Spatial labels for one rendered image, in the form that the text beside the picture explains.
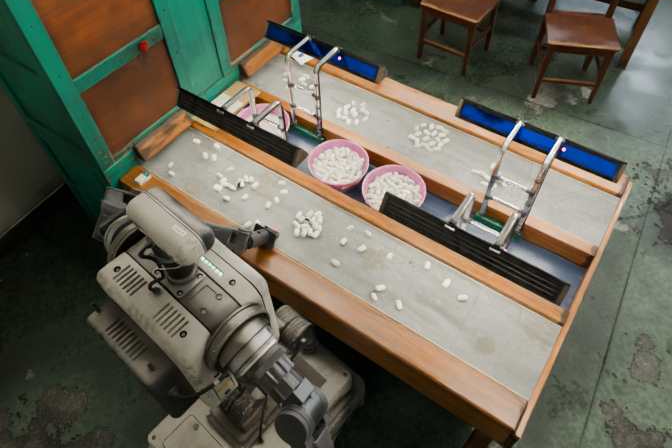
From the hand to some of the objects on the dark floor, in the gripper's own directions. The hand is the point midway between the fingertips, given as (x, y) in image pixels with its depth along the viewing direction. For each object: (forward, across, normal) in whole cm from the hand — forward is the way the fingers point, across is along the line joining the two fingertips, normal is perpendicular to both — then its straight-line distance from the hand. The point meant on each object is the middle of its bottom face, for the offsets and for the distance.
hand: (276, 232), depth 204 cm
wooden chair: (+242, +48, +100) cm, 266 cm away
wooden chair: (+234, -32, +94) cm, 254 cm away
